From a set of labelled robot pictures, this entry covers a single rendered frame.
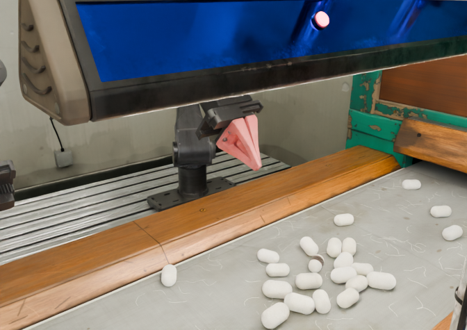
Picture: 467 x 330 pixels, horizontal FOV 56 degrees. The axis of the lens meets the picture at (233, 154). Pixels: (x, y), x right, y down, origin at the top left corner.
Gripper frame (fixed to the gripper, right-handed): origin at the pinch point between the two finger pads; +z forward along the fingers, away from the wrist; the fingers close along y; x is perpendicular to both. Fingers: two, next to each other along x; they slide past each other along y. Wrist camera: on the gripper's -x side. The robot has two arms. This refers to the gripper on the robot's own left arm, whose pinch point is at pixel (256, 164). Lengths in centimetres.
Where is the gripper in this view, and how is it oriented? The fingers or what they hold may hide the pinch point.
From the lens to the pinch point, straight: 67.1
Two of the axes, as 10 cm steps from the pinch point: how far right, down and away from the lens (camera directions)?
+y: 7.8, -2.2, 5.8
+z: 4.7, 8.2, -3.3
